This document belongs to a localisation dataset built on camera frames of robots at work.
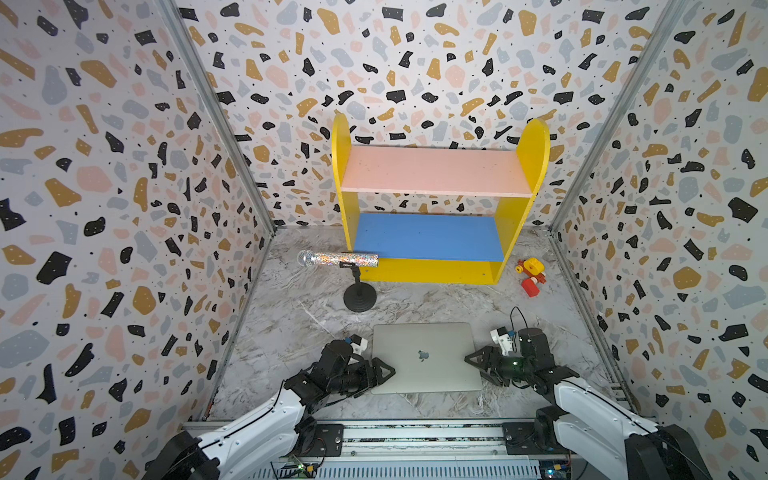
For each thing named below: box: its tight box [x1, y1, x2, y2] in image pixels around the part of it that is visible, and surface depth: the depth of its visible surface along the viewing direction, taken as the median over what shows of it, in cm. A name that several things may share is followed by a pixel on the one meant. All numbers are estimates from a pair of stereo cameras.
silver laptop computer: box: [371, 323, 482, 394], surface depth 87 cm
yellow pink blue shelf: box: [332, 113, 551, 285], surface depth 102 cm
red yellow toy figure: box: [515, 257, 547, 297], surface depth 106 cm
